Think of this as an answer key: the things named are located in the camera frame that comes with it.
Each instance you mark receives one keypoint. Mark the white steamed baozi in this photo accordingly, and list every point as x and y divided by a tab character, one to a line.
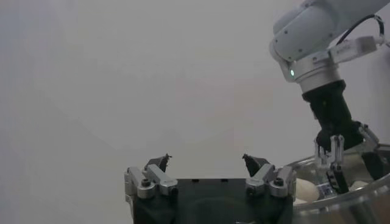
306	190

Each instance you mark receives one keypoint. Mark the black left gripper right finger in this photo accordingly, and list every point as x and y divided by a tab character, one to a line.
265	179

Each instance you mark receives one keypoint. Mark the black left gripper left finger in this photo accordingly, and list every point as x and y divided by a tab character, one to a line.
152	179

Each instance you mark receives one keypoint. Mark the stainless steel steamer basket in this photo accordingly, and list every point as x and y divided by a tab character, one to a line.
350	207

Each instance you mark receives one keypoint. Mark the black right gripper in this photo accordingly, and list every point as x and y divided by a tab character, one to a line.
330	115

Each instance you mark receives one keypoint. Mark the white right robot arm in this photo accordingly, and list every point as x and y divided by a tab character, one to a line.
307	30

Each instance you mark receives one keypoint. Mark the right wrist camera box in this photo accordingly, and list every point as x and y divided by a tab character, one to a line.
353	48

